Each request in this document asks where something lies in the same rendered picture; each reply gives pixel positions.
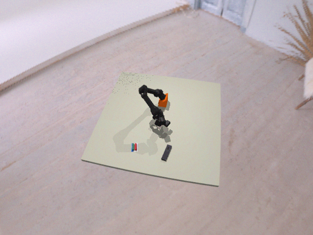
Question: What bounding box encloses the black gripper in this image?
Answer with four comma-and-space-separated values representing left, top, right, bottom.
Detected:
164, 120, 170, 127

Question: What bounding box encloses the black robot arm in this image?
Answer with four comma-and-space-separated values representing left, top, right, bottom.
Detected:
138, 85, 166, 126

